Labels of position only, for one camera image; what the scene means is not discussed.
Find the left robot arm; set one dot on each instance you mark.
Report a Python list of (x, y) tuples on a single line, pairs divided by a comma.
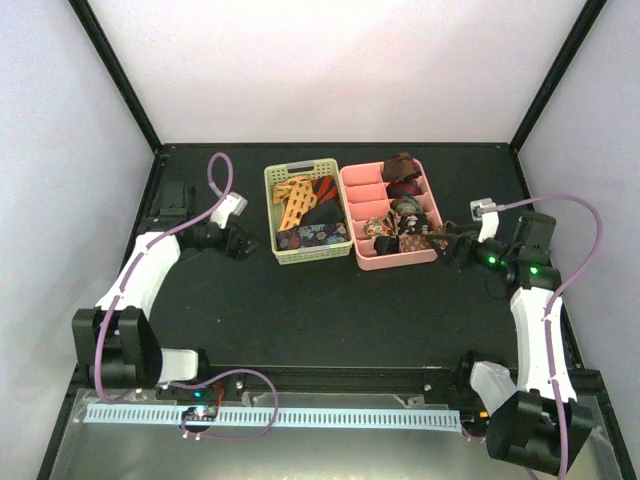
[(115, 345)]

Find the brown dotted rolled tie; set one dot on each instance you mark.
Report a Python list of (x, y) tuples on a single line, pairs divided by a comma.
[(412, 243)]

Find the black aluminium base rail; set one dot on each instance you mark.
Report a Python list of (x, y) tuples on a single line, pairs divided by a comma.
[(438, 385)]

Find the tan paisley rolled tie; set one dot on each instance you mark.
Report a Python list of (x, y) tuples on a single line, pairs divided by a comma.
[(380, 226)]

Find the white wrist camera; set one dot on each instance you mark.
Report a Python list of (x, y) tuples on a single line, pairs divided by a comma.
[(484, 211), (232, 205)]

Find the right black frame post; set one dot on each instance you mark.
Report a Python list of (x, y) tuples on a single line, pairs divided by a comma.
[(578, 33)]

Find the controller board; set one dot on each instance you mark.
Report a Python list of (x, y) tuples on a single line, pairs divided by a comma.
[(200, 413), (474, 417)]

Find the dark floral rolled tie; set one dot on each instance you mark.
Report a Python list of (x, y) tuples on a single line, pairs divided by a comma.
[(411, 224)]

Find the navy floral tie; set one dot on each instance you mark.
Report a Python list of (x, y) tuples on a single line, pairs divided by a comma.
[(309, 236)]

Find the clear acrylic sheet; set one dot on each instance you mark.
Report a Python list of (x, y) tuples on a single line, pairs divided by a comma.
[(113, 451)]

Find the black frame post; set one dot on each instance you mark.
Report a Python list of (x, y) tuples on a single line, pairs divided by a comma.
[(98, 38), (578, 33)]

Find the red black striped tie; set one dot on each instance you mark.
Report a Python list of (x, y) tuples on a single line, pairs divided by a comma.
[(326, 189)]

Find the green floral rolled tie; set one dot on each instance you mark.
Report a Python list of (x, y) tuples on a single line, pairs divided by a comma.
[(406, 205)]

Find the left black frame post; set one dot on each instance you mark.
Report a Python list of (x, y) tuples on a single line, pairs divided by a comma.
[(98, 38)]

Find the red blue rolled tie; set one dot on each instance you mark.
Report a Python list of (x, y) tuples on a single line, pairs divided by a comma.
[(404, 188)]

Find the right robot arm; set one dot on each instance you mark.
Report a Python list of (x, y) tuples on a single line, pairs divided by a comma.
[(535, 420)]

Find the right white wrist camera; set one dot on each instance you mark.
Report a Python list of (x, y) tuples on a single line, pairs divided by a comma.
[(484, 211)]

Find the green plastic basket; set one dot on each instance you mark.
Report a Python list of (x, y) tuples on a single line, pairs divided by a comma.
[(314, 169)]

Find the light blue slotted cable duct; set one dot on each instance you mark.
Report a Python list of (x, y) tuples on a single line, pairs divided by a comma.
[(284, 417)]

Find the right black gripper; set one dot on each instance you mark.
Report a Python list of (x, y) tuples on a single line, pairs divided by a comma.
[(468, 240)]

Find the black rolled tie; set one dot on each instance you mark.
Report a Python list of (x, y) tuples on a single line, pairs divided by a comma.
[(386, 245)]

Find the left controller board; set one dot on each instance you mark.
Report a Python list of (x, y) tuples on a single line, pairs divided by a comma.
[(200, 413)]

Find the right controller board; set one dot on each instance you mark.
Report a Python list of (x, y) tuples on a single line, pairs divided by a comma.
[(474, 417)]

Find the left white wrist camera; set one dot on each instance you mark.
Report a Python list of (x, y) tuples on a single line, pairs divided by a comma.
[(232, 205)]

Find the orange patterned tie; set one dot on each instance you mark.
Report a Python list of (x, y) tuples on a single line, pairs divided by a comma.
[(296, 196)]

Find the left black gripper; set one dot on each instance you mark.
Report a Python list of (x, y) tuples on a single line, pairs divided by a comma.
[(240, 251)]

